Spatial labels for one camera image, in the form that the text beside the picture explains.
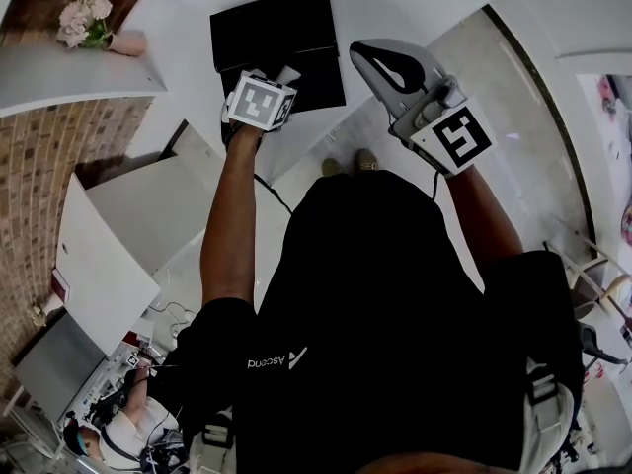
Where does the colourful wall painting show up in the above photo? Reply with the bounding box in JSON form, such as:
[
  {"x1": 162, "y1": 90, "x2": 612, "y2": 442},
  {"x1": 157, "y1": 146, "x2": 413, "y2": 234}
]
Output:
[{"x1": 576, "y1": 73, "x2": 632, "y2": 168}]

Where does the pink vase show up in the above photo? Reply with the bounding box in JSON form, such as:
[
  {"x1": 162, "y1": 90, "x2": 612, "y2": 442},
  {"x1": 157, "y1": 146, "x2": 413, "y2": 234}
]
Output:
[{"x1": 105, "y1": 29, "x2": 148, "y2": 58}]

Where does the white cabinet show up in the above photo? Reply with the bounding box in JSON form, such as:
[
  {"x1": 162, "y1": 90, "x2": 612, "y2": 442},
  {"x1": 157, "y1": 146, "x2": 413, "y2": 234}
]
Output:
[{"x1": 52, "y1": 154, "x2": 212, "y2": 358}]

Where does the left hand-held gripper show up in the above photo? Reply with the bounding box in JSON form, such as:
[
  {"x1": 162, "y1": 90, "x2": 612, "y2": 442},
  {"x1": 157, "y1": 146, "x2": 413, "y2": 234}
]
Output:
[{"x1": 220, "y1": 65, "x2": 302, "y2": 133}]

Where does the grey backpack strap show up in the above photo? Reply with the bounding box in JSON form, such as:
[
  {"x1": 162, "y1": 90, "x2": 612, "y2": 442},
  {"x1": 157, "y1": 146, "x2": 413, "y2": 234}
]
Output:
[
  {"x1": 189, "y1": 406, "x2": 236, "y2": 474},
  {"x1": 520, "y1": 356, "x2": 577, "y2": 474}
]

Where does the person's black shirt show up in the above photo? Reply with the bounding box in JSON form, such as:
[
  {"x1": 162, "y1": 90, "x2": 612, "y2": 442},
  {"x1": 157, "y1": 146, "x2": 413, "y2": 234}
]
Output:
[{"x1": 146, "y1": 172, "x2": 585, "y2": 474}]

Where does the person's left forearm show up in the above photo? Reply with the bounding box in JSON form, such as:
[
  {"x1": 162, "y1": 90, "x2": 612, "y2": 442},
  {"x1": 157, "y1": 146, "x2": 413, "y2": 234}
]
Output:
[{"x1": 198, "y1": 124, "x2": 264, "y2": 311}]

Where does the grey flat panel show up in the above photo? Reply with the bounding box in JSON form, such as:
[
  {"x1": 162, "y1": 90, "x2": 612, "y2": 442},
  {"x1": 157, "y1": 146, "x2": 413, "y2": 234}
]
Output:
[{"x1": 11, "y1": 310, "x2": 109, "y2": 423}]

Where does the person's right forearm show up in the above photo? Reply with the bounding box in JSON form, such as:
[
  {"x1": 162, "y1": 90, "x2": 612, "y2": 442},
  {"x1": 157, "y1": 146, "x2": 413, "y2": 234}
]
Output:
[{"x1": 442, "y1": 163, "x2": 525, "y2": 296}]

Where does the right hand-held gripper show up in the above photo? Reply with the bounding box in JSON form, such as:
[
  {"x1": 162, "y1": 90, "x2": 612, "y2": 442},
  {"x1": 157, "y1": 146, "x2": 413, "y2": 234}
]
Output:
[{"x1": 349, "y1": 39, "x2": 496, "y2": 180}]

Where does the dark red small box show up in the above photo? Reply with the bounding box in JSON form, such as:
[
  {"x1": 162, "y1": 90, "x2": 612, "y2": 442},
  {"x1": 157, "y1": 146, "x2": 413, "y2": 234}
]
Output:
[{"x1": 50, "y1": 268, "x2": 71, "y2": 306}]

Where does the black box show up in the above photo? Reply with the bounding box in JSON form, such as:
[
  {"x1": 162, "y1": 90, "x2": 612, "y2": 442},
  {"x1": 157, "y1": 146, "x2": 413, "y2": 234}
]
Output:
[{"x1": 209, "y1": 0, "x2": 348, "y2": 116}]

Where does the wooden chair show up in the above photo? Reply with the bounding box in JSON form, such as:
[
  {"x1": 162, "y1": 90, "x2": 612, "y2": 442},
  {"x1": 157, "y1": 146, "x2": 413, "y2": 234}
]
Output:
[{"x1": 541, "y1": 234, "x2": 632, "y2": 326}]

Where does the white floor cable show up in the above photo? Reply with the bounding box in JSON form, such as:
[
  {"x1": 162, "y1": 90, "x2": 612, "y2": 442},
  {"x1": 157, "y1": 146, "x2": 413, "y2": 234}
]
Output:
[{"x1": 146, "y1": 297, "x2": 199, "y2": 341}]

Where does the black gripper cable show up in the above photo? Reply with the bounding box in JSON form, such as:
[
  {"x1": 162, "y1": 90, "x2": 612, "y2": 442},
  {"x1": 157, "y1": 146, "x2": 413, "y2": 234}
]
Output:
[{"x1": 253, "y1": 174, "x2": 295, "y2": 215}]

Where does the white curved shelf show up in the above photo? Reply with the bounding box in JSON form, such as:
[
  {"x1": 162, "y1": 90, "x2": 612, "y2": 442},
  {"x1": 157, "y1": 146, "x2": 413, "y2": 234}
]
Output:
[{"x1": 0, "y1": 40, "x2": 170, "y2": 119}]

